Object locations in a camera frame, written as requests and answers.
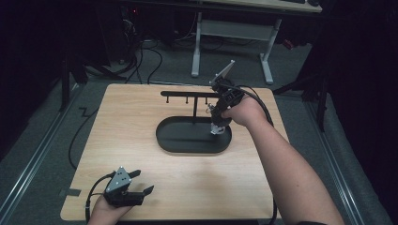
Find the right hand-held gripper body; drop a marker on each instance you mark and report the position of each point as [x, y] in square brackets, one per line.
[226, 93]

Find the black hook rack with tray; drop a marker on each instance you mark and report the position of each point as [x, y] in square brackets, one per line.
[187, 136]

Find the aluminium floor rail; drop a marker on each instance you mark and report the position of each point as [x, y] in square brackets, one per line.
[331, 156]
[37, 153]

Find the person's left hand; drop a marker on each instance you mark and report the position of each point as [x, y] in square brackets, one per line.
[104, 212]

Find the white-framed desk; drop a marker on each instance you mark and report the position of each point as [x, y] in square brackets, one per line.
[234, 29]

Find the black metal stand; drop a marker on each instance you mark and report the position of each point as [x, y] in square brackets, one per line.
[320, 100]
[65, 84]

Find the person's right hand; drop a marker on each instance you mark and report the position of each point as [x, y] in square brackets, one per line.
[245, 111]

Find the grey tape strip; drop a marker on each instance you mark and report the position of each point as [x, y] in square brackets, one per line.
[71, 192]

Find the small red object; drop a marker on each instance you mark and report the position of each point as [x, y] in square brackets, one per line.
[288, 44]

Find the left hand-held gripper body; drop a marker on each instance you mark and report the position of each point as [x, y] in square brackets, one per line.
[120, 190]

